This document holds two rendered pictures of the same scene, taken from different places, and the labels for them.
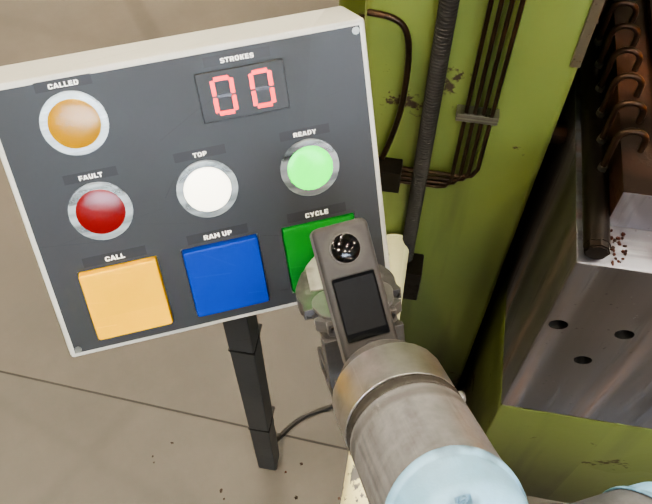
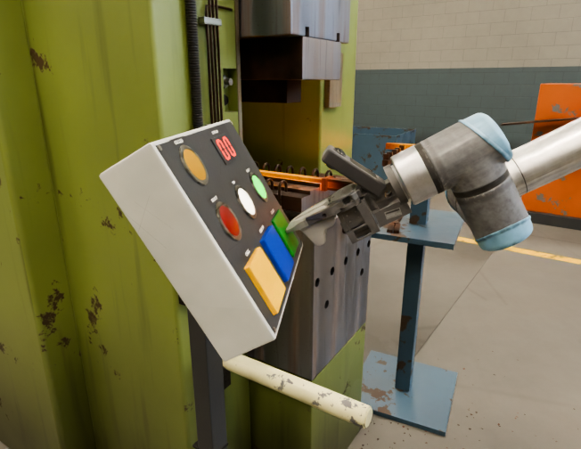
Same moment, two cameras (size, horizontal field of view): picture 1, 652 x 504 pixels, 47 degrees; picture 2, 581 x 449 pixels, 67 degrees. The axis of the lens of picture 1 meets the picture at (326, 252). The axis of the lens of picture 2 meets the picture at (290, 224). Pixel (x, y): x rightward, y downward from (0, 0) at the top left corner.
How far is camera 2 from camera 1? 0.80 m
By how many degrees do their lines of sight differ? 63
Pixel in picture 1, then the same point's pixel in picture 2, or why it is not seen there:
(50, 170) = (200, 196)
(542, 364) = (317, 322)
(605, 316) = (326, 262)
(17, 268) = not seen: outside the picture
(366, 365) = (401, 156)
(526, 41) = not seen: hidden behind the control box
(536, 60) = not seen: hidden behind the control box
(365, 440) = (442, 150)
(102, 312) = (268, 289)
